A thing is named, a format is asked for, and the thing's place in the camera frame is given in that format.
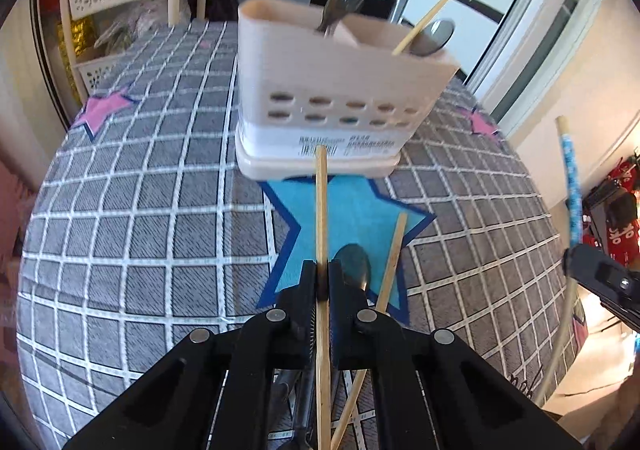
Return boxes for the grey checked star tablecloth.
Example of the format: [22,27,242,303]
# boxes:
[15,20,588,450]

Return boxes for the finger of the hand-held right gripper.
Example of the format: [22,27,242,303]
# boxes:
[563,244,640,332]

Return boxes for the red printed packages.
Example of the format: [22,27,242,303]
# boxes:
[582,157,640,266]

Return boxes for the gold foil bag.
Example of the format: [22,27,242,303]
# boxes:
[56,15,98,76]

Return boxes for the cream plastic utensil holder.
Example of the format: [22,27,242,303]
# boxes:
[234,0,461,181]

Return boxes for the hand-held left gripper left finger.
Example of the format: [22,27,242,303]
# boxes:
[62,260,319,450]

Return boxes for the plastic bags in trolley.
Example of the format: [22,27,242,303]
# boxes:
[95,0,193,56]

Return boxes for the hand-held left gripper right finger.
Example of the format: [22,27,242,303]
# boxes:
[327,263,585,450]

